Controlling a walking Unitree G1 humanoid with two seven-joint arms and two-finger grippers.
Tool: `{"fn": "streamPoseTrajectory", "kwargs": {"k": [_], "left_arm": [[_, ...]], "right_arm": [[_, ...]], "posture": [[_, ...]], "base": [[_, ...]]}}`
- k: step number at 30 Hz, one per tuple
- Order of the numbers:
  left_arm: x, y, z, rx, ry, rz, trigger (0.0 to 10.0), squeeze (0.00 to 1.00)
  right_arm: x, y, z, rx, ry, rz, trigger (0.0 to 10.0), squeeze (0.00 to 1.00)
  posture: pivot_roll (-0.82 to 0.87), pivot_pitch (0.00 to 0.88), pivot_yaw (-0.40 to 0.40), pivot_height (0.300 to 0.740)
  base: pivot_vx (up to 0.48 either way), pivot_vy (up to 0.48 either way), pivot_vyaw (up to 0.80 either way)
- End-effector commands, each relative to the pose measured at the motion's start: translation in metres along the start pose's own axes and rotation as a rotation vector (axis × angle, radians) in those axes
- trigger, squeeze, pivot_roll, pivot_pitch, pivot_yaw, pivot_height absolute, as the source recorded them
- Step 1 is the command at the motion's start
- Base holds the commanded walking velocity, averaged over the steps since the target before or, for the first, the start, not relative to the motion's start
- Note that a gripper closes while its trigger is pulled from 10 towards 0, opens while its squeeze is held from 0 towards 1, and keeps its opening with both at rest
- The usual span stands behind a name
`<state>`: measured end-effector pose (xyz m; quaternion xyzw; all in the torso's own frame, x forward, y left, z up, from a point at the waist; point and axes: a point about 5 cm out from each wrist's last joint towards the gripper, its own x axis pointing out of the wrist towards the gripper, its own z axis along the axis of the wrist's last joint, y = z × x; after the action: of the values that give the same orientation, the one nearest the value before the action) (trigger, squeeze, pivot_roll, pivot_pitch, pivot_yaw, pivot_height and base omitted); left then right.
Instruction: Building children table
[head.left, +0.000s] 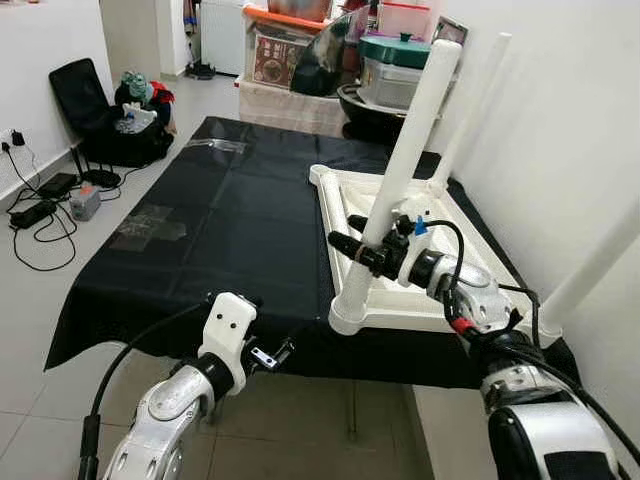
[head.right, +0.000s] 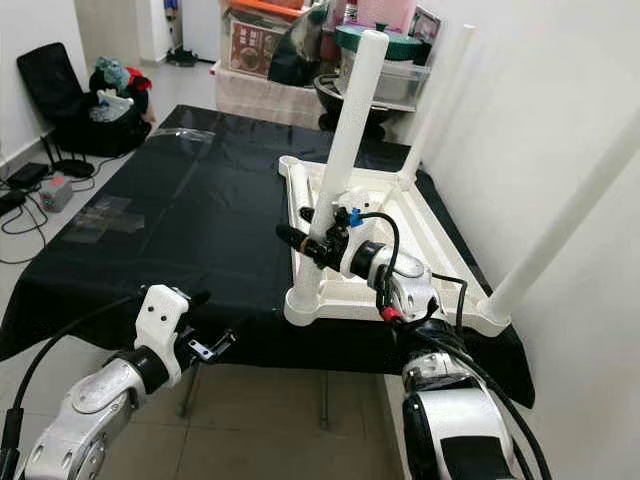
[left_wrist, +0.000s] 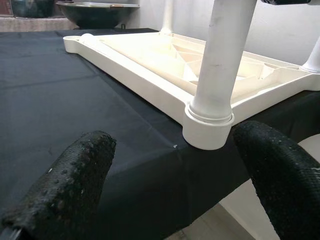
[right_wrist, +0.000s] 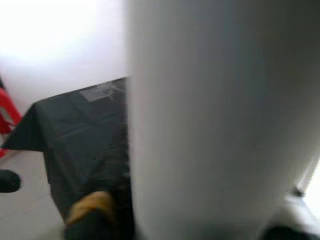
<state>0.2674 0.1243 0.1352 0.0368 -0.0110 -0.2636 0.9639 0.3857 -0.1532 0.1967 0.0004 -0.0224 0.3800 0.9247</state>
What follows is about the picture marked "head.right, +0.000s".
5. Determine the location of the pink plastic container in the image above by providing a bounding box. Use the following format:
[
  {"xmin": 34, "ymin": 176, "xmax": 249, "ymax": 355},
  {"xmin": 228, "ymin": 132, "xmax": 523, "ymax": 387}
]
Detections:
[{"xmin": 355, "ymin": 0, "xmax": 416, "ymax": 31}]

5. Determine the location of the grey power box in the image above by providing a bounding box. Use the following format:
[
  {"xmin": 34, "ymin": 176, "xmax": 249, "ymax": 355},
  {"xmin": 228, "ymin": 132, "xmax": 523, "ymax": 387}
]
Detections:
[{"xmin": 40, "ymin": 177, "xmax": 74, "ymax": 213}]

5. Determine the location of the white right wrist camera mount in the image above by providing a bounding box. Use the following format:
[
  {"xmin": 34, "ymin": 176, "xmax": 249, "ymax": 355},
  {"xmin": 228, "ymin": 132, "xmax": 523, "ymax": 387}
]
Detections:
[{"xmin": 335, "ymin": 188, "xmax": 371, "ymax": 276}]

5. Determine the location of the red soft item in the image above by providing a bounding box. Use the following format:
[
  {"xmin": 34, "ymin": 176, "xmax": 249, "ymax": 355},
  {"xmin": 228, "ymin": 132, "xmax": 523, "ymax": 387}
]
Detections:
[{"xmin": 125, "ymin": 68, "xmax": 151, "ymax": 93}]

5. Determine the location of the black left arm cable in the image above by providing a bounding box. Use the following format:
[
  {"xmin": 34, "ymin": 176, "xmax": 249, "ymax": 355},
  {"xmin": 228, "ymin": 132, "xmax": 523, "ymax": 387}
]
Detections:
[{"xmin": 0, "ymin": 290, "xmax": 146, "ymax": 480}]

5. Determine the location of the black round stand base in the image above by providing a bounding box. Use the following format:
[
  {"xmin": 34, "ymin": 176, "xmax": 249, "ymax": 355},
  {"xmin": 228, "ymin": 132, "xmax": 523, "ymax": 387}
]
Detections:
[{"xmin": 53, "ymin": 160, "xmax": 94, "ymax": 179}]

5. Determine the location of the black looped floor cable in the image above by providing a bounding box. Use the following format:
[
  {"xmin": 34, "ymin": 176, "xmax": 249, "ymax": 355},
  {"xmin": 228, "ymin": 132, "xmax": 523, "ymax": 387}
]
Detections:
[{"xmin": 0, "ymin": 175, "xmax": 61, "ymax": 266}]

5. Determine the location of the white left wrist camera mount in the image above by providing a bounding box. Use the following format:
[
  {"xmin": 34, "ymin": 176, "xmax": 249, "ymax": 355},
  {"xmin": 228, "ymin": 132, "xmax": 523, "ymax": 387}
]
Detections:
[{"xmin": 135, "ymin": 285, "xmax": 191, "ymax": 376}]

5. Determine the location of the orange-lidded storage box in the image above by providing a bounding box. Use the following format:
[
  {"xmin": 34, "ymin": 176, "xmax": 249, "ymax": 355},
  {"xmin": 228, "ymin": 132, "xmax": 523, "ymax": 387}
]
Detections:
[{"xmin": 222, "ymin": 0, "xmax": 306, "ymax": 73}]

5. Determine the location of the black glossy bag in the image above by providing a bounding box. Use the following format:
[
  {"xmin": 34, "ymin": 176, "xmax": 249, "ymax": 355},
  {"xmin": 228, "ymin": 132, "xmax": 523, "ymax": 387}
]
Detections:
[{"xmin": 268, "ymin": 5, "xmax": 346, "ymax": 86}]

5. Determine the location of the black floor cloth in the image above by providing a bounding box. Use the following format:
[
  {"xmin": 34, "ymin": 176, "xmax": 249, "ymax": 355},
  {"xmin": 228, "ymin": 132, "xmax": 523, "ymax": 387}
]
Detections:
[{"xmin": 0, "ymin": 105, "xmax": 536, "ymax": 406}]

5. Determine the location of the beige cloth-covered stand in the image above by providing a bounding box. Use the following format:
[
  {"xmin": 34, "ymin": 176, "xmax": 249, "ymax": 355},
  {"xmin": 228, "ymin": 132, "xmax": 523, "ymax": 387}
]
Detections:
[{"xmin": 215, "ymin": 65, "xmax": 326, "ymax": 126}]

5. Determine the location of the black wok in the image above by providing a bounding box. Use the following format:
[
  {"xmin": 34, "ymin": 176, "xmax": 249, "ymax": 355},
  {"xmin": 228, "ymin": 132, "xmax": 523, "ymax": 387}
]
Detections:
[{"xmin": 315, "ymin": 75, "xmax": 411, "ymax": 131}]

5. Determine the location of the clear tape cross patch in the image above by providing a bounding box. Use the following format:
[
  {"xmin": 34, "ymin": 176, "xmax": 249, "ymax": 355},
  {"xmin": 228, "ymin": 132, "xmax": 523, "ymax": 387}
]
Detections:
[{"xmin": 65, "ymin": 195, "xmax": 146, "ymax": 244}]

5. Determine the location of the green pot with lid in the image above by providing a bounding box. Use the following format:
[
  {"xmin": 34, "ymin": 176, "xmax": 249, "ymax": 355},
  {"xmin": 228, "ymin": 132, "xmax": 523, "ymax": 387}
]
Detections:
[{"xmin": 335, "ymin": 22, "xmax": 423, "ymax": 59}]

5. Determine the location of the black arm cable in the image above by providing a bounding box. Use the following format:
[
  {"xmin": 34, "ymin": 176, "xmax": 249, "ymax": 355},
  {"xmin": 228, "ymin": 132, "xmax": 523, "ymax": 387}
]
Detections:
[
  {"xmin": 355, "ymin": 210, "xmax": 551, "ymax": 480},
  {"xmin": 0, "ymin": 290, "xmax": 146, "ymax": 480}
]

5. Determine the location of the white plastic table top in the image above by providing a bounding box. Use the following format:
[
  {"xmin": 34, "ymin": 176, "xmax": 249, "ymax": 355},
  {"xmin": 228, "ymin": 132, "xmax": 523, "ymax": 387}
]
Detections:
[{"xmin": 278, "ymin": 155, "xmax": 513, "ymax": 336}]

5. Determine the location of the clear tape strip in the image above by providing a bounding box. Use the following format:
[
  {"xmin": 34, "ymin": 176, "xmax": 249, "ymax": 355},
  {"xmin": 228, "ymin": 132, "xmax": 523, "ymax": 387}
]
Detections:
[{"xmin": 160, "ymin": 128, "xmax": 216, "ymax": 143}]

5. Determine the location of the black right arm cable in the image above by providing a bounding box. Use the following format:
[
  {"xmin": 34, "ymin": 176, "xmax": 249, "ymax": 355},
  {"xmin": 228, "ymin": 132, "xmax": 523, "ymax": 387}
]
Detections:
[{"xmin": 355, "ymin": 210, "xmax": 551, "ymax": 480}]

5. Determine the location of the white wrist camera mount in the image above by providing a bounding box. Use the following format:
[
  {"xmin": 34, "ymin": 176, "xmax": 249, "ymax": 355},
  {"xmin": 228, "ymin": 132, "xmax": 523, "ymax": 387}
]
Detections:
[
  {"xmin": 135, "ymin": 285, "xmax": 191, "ymax": 376},
  {"xmin": 335, "ymin": 188, "xmax": 371, "ymax": 276}
]

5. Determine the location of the black open bag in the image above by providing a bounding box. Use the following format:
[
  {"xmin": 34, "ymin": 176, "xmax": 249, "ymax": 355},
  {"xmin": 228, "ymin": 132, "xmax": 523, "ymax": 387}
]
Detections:
[{"xmin": 17, "ymin": 42, "xmax": 151, "ymax": 158}]

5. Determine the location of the teal plush toy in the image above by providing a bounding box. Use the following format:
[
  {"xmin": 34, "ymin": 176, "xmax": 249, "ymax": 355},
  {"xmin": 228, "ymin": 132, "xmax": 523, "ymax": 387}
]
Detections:
[{"xmin": 95, "ymin": 57, "xmax": 129, "ymax": 89}]

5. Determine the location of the printed cardboard box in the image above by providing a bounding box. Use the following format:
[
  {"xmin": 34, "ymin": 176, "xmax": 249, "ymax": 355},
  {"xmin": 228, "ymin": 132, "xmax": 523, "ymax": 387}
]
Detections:
[{"xmin": 410, "ymin": 7, "xmax": 441, "ymax": 51}]

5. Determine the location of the white appliance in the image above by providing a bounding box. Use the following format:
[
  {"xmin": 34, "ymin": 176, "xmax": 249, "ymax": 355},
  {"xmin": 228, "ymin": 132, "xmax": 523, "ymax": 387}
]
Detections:
[{"xmin": 180, "ymin": 0, "xmax": 226, "ymax": 61}]

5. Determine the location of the black power adapter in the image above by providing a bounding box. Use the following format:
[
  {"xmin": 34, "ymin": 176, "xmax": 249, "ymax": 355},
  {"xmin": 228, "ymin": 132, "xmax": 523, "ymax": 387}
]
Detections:
[
  {"xmin": 0, "ymin": 190, "xmax": 26, "ymax": 216},
  {"xmin": 8, "ymin": 162, "xmax": 49, "ymax": 188}
]

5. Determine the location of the white plastic packet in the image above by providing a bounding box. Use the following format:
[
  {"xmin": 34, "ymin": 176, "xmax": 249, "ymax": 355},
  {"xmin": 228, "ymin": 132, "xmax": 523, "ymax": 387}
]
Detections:
[{"xmin": 90, "ymin": 90, "xmax": 136, "ymax": 123}]

